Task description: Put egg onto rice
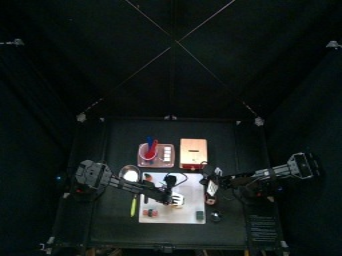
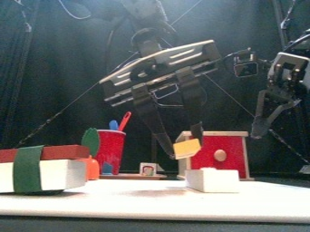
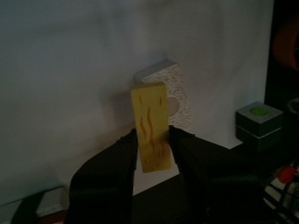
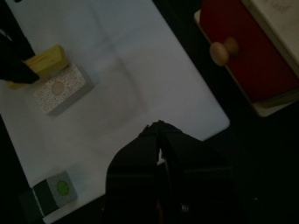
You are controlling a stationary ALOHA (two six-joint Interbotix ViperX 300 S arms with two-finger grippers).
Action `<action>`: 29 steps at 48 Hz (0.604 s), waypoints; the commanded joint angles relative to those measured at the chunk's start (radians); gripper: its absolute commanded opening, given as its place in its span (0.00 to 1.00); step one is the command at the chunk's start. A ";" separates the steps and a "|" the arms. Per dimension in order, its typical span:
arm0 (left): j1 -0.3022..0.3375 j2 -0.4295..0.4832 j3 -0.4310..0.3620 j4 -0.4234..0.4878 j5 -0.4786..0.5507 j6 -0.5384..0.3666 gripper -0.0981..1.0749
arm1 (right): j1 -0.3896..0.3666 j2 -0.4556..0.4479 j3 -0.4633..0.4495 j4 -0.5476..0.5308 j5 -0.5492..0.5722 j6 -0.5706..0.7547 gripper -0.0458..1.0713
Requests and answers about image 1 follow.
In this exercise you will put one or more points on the yellow toy egg piece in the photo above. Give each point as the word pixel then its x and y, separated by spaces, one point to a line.
pixel 178 205

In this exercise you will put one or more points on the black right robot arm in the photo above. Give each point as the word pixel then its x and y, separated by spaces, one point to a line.
pixel 285 170

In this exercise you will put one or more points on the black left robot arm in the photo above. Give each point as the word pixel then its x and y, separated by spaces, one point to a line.
pixel 95 175

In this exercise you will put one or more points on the white cutting board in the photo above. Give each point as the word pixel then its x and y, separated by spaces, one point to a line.
pixel 194 196

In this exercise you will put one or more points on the red sushi with green band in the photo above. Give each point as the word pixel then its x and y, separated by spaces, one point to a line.
pixel 150 213

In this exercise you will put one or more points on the dark green toy block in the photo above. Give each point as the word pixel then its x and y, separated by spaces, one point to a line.
pixel 200 215

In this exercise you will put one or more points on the yellow green toy knife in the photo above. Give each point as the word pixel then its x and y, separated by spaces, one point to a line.
pixel 133 206

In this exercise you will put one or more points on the black round toy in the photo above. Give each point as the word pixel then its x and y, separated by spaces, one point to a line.
pixel 216 217

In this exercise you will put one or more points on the round metal bowl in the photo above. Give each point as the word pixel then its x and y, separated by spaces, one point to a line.
pixel 130 174

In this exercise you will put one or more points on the small picture block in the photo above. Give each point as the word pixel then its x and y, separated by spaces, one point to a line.
pixel 168 154
pixel 168 159
pixel 168 149

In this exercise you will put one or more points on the wooden box with red drawer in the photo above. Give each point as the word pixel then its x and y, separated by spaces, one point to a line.
pixel 194 151

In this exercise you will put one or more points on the red plastic cup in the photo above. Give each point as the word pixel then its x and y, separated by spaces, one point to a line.
pixel 148 153

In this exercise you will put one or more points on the red toy utensil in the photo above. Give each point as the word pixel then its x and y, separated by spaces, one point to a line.
pixel 154 148

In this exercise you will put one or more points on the white text label sticker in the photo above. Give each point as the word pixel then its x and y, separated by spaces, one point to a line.
pixel 262 230

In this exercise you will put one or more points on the blue toy utensil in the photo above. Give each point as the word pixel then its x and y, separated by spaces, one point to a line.
pixel 150 140

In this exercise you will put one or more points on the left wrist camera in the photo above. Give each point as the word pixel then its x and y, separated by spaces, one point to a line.
pixel 170 180

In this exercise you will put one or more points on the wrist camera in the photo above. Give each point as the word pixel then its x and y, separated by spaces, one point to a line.
pixel 170 180
pixel 213 170

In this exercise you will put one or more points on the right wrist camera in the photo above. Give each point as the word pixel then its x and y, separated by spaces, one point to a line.
pixel 213 170

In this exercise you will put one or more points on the silver frame bracket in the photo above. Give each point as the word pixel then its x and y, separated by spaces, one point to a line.
pixel 260 121
pixel 18 42
pixel 333 44
pixel 81 116
pixel 169 117

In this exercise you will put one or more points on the metal frame pole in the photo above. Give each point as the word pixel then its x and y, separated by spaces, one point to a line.
pixel 172 83

